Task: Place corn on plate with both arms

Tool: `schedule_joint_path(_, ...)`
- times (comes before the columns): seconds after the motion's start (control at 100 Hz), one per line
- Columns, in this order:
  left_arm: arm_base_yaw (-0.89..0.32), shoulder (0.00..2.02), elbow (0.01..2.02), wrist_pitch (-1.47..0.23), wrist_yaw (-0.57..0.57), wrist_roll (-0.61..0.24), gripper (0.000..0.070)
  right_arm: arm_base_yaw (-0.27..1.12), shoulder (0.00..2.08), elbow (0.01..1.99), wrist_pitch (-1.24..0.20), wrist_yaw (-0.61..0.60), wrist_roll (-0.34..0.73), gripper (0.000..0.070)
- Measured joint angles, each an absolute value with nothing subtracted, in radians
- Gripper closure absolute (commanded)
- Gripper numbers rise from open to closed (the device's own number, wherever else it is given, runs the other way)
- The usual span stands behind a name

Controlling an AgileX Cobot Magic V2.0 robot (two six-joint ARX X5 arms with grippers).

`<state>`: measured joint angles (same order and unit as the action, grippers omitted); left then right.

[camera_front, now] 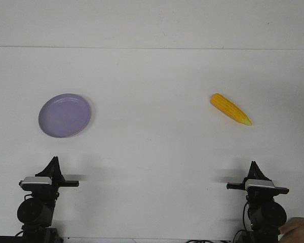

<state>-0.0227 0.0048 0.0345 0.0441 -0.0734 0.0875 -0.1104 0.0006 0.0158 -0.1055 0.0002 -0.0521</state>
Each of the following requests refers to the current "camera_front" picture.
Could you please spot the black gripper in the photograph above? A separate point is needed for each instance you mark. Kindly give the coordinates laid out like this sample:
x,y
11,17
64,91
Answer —
x,y
256,173
51,169

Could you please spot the purple round plate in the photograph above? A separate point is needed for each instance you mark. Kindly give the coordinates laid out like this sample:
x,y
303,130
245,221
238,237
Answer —
x,y
64,115

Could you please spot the yellow corn cob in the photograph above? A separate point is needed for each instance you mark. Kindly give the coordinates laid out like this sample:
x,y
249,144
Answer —
x,y
230,109

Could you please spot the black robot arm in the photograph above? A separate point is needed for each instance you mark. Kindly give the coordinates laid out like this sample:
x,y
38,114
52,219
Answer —
x,y
37,210
262,216

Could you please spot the person's hand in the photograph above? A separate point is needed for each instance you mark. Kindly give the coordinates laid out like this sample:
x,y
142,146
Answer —
x,y
292,231

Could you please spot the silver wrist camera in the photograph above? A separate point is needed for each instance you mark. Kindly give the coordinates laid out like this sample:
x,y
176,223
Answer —
x,y
35,181
254,183

